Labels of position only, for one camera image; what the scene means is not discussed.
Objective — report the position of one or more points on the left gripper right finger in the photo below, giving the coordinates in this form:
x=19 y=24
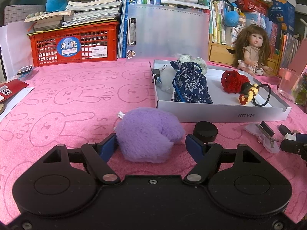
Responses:
x=206 y=156

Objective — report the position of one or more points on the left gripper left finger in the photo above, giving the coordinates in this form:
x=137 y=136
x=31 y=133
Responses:
x=96 y=156

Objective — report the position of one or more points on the black round puck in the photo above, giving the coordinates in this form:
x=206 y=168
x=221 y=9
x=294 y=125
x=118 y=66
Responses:
x=205 y=131

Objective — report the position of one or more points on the metal hair clip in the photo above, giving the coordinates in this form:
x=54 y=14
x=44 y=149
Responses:
x=269 y=142

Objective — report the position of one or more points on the purple fluffy plush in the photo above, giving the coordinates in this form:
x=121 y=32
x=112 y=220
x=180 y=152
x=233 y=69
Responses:
x=147 y=135

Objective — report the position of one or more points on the blue floral drawstring pouch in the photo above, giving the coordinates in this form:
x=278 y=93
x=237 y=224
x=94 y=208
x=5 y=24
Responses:
x=190 y=85

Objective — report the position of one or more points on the red crocheted pouch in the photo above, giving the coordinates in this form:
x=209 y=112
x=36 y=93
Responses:
x=232 y=82

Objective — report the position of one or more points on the green floral fabric scrunchie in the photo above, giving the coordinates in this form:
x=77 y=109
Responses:
x=188 y=58

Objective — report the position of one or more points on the white fluffy plush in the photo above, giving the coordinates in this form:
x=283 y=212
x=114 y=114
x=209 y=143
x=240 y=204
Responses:
x=165 y=79

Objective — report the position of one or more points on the glass mug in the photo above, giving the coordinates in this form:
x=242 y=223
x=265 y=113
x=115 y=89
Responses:
x=290 y=84

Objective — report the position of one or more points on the white cardboard box tray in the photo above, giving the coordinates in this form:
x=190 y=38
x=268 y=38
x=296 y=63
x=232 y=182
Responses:
x=226 y=107

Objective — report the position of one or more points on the pink picture book stand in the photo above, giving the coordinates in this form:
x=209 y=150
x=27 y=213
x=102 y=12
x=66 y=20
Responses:
x=298 y=64

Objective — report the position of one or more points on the black binder clip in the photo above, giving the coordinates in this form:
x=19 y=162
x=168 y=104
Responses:
x=157 y=72

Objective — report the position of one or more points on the wooden desk organizer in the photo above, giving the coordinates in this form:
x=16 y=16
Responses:
x=224 y=54

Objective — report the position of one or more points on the brown haired doll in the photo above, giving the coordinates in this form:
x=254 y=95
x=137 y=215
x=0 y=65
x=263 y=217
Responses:
x=252 y=49

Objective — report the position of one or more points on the red booklet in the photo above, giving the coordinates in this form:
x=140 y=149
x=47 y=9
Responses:
x=11 y=88

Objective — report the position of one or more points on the red plastic crate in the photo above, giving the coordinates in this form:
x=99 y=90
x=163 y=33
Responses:
x=88 y=42

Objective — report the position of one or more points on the blue cardboard box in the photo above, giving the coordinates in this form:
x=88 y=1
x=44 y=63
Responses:
x=282 y=12

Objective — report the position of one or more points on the translucent clipboard folder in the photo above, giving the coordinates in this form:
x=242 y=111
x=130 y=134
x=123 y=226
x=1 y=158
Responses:
x=164 y=32

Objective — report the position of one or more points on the stack of books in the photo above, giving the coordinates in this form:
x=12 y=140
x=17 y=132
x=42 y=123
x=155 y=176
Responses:
x=77 y=12

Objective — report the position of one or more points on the red basket on books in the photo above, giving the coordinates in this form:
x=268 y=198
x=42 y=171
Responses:
x=252 y=6

